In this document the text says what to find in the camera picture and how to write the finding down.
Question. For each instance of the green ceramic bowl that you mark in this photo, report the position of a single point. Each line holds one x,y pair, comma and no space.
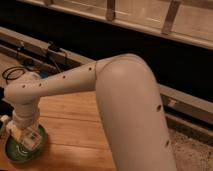
17,153

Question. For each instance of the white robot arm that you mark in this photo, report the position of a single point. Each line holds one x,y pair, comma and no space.
128,101

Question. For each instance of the black object at left edge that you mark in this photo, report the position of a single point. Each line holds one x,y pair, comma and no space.
5,110

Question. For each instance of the blue object on floor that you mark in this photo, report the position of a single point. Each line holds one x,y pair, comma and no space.
43,73

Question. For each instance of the black box on rail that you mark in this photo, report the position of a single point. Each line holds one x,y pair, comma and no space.
54,49

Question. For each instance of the white labelled bottle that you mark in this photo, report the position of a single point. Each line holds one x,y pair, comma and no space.
29,137

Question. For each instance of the metal floor rail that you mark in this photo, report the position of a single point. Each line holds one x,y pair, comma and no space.
187,93

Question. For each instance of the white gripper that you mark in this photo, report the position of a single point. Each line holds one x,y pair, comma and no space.
25,116

